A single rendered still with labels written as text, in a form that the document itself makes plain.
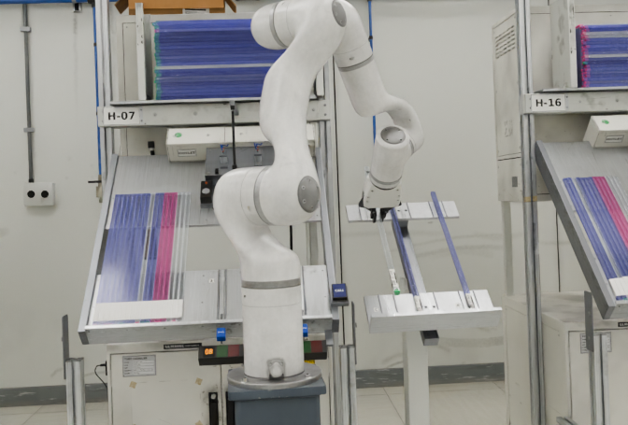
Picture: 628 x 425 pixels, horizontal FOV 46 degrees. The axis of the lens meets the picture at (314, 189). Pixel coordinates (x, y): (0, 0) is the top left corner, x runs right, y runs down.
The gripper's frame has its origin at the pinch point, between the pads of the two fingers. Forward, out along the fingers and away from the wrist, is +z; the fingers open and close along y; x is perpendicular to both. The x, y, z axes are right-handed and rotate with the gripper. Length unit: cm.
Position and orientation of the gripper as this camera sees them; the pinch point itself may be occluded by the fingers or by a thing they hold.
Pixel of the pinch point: (378, 214)
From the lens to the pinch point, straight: 205.2
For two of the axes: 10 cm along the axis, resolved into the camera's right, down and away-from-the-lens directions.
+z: -0.5, 6.4, 7.6
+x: 0.9, 7.6, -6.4
